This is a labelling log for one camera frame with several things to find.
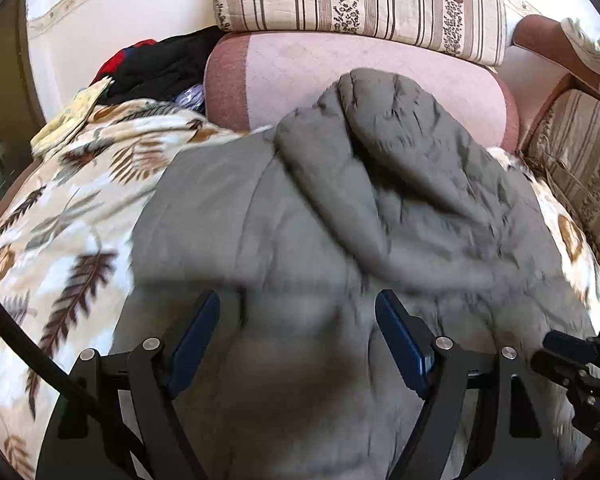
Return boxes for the pink brown sofa cushion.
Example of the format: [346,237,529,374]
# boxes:
[512,14,600,91]

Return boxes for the grey hooded puffer jacket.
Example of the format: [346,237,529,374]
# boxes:
[110,67,600,480]

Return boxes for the black cable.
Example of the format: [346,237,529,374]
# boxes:
[0,280,151,471]

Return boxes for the cream cloth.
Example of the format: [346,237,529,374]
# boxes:
[560,17,600,81]

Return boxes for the purple cloth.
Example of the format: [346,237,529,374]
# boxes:
[172,84,206,113]

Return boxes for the long striped floral cushion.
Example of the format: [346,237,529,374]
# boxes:
[211,0,508,67]

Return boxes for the black clothes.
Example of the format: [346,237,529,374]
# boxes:
[102,25,226,108]

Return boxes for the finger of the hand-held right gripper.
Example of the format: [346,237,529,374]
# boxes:
[542,331,598,361]
[530,350,581,387]

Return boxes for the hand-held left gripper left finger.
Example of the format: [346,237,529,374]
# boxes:
[35,290,221,480]

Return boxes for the wooden door with glass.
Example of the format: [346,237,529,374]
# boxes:
[0,0,46,241]

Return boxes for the square striped floral cushion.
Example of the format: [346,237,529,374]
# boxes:
[522,89,600,286]

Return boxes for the leaf print blanket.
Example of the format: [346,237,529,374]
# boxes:
[0,100,600,480]

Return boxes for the red cloth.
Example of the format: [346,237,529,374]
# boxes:
[90,39,158,86]

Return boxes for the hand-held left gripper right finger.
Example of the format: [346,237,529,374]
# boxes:
[375,289,563,480]

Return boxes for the pink bolster cushion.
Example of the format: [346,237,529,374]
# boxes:
[204,32,521,153]

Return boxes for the pale yellow cloth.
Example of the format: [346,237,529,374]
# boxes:
[31,77,115,156]

